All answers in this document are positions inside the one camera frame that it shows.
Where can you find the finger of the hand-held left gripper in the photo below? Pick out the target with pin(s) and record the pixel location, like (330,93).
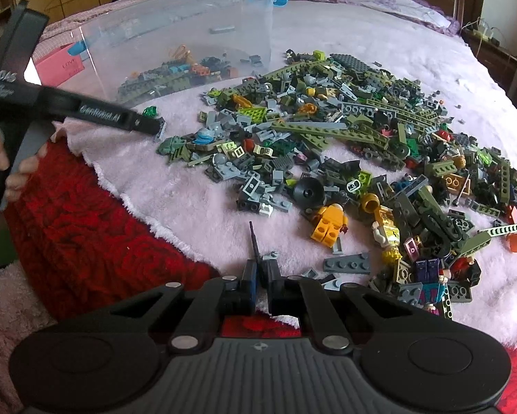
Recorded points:
(148,125)

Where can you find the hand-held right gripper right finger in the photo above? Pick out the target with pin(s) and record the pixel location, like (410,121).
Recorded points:
(273,289)

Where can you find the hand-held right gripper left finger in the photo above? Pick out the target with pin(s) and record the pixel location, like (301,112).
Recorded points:
(250,289)

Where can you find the black toy rifle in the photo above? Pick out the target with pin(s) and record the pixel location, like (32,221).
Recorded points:
(255,241)

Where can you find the clear plastic storage box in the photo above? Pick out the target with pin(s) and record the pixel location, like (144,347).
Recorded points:
(155,30)

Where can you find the large pile of toy bricks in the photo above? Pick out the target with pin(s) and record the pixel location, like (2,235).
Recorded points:
(349,138)

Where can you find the person's left hand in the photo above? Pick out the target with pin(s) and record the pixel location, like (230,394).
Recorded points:
(23,172)

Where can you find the green toy plant piece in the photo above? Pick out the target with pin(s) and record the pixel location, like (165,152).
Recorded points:
(149,111)

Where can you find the small heap of toy bricks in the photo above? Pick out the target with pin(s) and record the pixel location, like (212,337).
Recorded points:
(163,80)

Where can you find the pink card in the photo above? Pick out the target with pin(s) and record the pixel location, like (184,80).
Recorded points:
(62,67)

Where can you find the grey wedge plate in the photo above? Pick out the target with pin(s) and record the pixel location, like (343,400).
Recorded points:
(347,263)

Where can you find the yellow toy minifigure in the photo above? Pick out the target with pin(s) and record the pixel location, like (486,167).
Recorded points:
(327,222)

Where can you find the pale pink fluffy blanket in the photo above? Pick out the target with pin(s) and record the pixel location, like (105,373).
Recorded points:
(198,198)

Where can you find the black round dish brick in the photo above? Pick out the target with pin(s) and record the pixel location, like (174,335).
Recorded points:
(308,192)

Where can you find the gold toy minifigure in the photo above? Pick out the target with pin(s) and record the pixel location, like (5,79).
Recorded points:
(385,230)

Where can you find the red floral bedspread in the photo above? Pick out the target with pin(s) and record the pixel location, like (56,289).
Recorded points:
(90,241)

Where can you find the pink fleece cloth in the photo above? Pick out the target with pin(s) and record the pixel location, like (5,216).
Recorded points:
(8,332)

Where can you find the purple floral pillow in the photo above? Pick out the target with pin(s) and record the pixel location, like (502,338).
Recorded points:
(392,2)

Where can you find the wooden nightstand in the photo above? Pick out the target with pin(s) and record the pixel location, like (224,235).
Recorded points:
(495,58)

